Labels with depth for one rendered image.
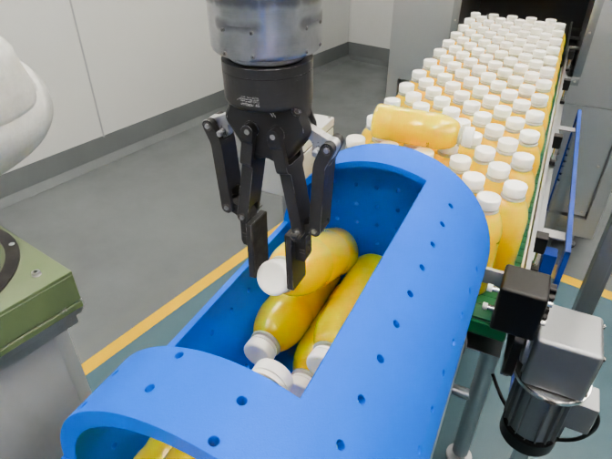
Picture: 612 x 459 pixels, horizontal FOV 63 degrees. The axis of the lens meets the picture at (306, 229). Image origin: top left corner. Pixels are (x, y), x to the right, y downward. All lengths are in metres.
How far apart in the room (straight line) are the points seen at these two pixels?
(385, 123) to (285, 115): 0.58
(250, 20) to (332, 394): 0.27
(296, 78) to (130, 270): 2.18
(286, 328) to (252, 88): 0.33
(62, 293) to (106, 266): 1.82
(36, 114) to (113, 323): 1.49
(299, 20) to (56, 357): 0.65
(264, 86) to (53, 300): 0.49
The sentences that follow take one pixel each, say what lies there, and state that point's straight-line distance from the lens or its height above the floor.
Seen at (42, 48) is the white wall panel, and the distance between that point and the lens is 3.32.
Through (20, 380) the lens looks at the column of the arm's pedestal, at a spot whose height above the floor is 0.92.
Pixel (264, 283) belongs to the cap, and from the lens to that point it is 0.54.
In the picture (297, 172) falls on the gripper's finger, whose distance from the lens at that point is 0.46.
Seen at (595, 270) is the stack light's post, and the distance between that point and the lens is 1.23.
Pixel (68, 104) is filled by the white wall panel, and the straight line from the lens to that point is 3.44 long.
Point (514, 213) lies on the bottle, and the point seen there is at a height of 1.05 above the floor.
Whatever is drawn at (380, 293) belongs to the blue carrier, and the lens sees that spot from 0.45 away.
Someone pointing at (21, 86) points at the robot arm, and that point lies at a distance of 0.87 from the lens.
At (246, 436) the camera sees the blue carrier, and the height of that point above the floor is 1.23.
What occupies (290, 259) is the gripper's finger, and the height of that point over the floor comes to 1.21.
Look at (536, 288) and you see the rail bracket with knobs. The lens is 0.85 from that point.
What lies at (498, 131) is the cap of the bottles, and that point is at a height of 1.09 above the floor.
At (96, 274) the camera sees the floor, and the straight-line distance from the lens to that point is 2.56.
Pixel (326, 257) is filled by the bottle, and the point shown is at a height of 1.15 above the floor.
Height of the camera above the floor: 1.51
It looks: 35 degrees down
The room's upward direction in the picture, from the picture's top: straight up
